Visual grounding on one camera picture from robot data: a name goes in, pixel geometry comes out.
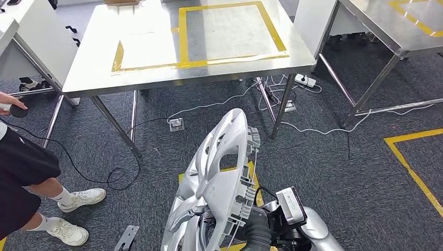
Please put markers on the silver wheel hubcap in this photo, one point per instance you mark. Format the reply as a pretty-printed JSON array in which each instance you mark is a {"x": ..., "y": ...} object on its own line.
[{"x": 221, "y": 187}]

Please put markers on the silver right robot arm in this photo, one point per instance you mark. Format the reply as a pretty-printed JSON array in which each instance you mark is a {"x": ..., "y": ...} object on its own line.
[{"x": 258, "y": 232}]

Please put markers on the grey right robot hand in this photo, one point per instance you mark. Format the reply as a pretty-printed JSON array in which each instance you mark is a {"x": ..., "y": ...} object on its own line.
[{"x": 206, "y": 221}]

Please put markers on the yellow tape on workbench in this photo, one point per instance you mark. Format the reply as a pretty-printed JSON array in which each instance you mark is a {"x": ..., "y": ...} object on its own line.
[{"x": 183, "y": 38}]

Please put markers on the metal floor socket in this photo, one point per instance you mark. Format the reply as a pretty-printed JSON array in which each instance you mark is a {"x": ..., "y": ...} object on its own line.
[
  {"x": 176, "y": 124},
  {"x": 290, "y": 106}
]

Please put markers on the white table with chrome legs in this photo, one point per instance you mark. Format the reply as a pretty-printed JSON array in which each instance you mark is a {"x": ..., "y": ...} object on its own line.
[{"x": 41, "y": 45}]

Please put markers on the person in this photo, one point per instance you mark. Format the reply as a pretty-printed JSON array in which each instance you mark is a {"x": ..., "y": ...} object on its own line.
[{"x": 20, "y": 173}]

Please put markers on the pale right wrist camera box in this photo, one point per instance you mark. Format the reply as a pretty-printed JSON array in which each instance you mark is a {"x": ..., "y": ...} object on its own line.
[{"x": 290, "y": 206}]

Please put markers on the steel workbench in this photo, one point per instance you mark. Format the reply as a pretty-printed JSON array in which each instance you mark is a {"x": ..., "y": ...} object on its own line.
[{"x": 93, "y": 69}]

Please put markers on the white power strip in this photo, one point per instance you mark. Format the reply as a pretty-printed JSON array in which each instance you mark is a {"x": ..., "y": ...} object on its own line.
[{"x": 305, "y": 80}]

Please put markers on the person's hand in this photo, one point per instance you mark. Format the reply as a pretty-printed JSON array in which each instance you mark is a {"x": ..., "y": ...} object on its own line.
[{"x": 10, "y": 100}]

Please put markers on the yellow tape on table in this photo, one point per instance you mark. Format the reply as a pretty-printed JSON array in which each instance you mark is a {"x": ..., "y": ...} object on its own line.
[{"x": 415, "y": 22}]

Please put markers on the steel table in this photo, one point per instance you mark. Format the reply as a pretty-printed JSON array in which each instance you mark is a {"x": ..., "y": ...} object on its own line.
[{"x": 373, "y": 20}]

